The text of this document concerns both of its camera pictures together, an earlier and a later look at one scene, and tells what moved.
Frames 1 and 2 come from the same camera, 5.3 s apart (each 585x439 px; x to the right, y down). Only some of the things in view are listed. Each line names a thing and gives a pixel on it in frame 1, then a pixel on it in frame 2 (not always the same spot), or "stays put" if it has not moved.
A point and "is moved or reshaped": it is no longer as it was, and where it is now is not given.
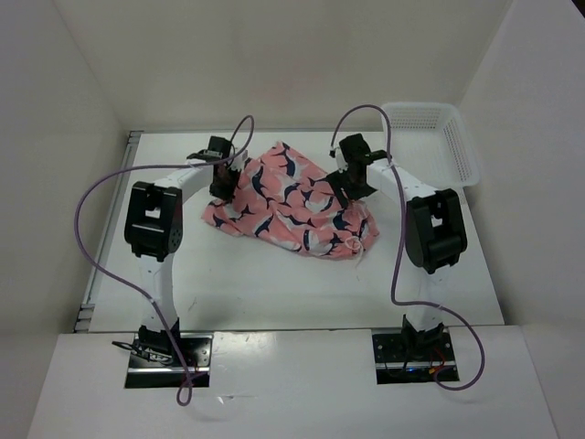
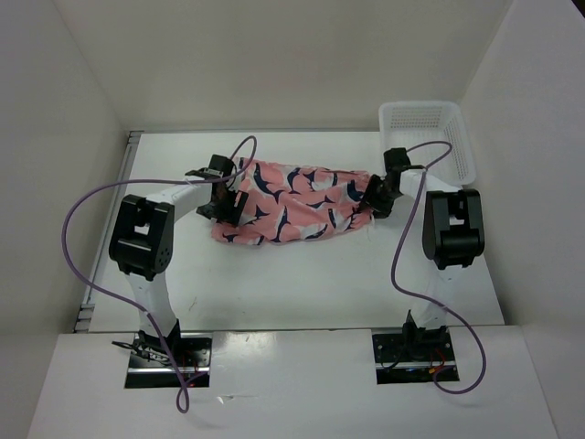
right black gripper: x=336 y=181 -> x=381 y=210
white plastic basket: x=430 y=145 stays put
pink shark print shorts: x=284 y=199 is moved or reshaped
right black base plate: x=395 y=366 stays put
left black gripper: x=227 y=195 -> x=229 y=216
